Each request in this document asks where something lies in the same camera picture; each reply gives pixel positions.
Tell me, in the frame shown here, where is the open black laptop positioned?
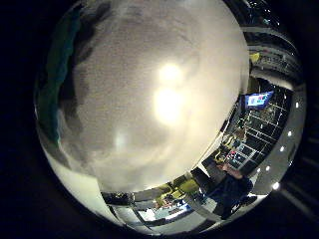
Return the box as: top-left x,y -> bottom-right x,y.
238,90 -> 275,113

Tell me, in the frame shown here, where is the person in dark shirt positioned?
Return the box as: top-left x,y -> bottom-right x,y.
198,162 -> 258,220

